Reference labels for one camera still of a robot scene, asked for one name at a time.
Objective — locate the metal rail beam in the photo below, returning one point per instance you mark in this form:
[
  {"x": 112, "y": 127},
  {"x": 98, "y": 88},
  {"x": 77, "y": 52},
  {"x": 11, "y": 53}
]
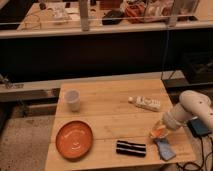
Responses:
[{"x": 30, "y": 91}]

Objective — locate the black bag on shelf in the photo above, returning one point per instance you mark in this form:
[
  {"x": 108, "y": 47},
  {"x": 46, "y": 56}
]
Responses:
[{"x": 112, "y": 17}]

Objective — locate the wooden table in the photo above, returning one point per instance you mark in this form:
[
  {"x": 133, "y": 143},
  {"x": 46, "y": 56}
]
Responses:
[{"x": 105, "y": 108}]

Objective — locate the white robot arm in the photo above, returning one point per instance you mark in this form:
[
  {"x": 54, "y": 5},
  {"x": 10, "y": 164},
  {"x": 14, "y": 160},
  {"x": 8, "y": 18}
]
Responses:
[{"x": 191, "y": 104}]

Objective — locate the translucent plastic cup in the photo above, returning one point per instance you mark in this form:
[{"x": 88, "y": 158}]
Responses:
[{"x": 72, "y": 99}]

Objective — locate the white plastic bottle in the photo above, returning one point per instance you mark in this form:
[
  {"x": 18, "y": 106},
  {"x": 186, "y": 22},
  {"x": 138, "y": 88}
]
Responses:
[{"x": 145, "y": 103}]

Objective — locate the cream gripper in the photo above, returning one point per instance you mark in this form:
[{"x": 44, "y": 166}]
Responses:
[{"x": 160, "y": 124}]

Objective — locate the red object on shelf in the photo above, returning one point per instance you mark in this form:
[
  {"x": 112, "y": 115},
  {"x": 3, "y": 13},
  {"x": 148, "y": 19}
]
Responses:
[{"x": 135, "y": 13}]

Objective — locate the black power box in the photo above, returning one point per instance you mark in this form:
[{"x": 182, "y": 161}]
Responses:
[{"x": 197, "y": 128}]

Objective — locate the orange plate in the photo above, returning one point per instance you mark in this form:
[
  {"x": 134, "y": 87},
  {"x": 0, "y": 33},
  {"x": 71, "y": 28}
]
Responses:
[{"x": 74, "y": 140}]

